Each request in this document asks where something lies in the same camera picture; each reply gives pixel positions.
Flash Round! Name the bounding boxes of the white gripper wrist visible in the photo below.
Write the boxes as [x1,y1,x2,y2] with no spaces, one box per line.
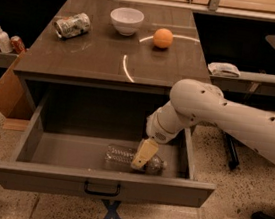
[130,101,192,170]

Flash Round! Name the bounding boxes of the clear plastic water bottle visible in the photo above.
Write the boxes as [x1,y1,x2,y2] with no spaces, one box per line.
[104,143,168,175]

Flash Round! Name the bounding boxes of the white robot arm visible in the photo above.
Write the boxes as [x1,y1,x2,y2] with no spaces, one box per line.
[131,79,275,170]

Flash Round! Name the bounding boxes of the grey cabinet with counter top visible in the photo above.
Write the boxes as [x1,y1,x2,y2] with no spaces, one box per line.
[6,0,224,149]

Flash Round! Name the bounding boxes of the open grey top drawer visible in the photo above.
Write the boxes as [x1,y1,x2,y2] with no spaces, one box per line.
[0,88,215,207]

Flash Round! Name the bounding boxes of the white pump bottle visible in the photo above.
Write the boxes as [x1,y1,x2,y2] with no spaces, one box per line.
[0,27,13,53]

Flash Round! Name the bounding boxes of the blue tape cross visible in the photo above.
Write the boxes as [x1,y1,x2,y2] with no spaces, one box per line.
[96,198,133,219]

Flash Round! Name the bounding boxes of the folded white cloth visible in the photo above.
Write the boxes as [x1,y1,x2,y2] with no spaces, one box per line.
[208,62,241,77]

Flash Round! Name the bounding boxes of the orange fruit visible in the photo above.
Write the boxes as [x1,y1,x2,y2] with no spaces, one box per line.
[153,28,173,49]

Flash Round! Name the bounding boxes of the white ceramic bowl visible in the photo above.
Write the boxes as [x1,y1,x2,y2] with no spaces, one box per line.
[110,7,145,36]

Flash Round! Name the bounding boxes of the grey side shelf right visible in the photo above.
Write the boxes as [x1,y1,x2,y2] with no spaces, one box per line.
[210,71,275,97]

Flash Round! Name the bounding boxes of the crushed silver drink can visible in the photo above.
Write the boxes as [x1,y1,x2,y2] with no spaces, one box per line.
[54,12,91,39]

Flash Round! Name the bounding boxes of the brown cardboard box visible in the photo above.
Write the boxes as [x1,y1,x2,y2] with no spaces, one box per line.
[0,53,33,120]

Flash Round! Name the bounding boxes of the black drawer handle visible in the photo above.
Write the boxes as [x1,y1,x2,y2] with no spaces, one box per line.
[83,181,121,197]

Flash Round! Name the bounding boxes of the black table leg frame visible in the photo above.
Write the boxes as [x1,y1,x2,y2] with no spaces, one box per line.
[225,133,239,170]

